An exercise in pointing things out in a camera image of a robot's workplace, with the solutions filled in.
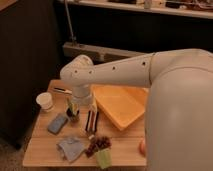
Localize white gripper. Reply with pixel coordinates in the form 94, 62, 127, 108
72, 87, 98, 114

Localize dark red grape bunch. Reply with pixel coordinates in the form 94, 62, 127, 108
85, 136, 111, 157

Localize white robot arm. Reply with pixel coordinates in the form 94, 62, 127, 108
60, 49, 213, 171

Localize striped black white object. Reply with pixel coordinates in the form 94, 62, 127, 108
85, 111, 99, 133

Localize small dark green cup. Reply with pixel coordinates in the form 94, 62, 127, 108
66, 98, 80, 122

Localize yellow plastic bin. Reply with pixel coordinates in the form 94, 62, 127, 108
92, 85, 148, 131

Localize blue sponge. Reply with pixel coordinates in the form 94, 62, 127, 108
47, 114, 68, 135

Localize grey folded cloth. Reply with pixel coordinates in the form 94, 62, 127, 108
57, 136, 85, 162

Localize white paper cup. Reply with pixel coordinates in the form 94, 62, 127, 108
36, 92, 53, 111

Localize orange peach fruit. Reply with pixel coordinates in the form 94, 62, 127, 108
139, 139, 146, 156

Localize metal pole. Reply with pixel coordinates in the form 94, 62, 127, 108
64, 0, 77, 45

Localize cluttered white shelf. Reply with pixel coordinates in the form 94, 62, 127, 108
58, 0, 213, 19

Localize black white handled utensil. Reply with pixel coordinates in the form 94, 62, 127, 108
53, 87, 72, 95

